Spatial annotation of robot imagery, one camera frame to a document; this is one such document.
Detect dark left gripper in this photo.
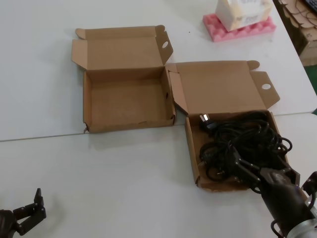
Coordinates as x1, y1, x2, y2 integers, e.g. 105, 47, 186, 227
0, 188, 47, 238

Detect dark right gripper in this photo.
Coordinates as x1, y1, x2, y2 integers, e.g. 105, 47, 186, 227
230, 145, 312, 231

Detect empty brown cardboard box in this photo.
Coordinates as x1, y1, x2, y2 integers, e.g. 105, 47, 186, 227
71, 24, 176, 134

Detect white carton box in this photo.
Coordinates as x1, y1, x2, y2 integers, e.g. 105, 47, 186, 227
214, 0, 274, 32

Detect pink foam block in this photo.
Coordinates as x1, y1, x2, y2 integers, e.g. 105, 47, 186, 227
203, 13, 277, 43

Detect stack of flat cardboard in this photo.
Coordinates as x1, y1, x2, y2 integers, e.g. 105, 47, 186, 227
274, 0, 317, 65

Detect tangled black power cords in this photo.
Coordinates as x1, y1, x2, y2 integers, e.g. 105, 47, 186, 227
199, 111, 293, 183

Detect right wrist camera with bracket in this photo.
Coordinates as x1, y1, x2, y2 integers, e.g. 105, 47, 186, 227
300, 171, 317, 219

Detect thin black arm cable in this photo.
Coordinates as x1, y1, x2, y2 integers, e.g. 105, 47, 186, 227
270, 219, 285, 235

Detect brown cardboard box with cords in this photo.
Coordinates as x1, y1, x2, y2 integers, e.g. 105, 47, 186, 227
165, 60, 290, 193

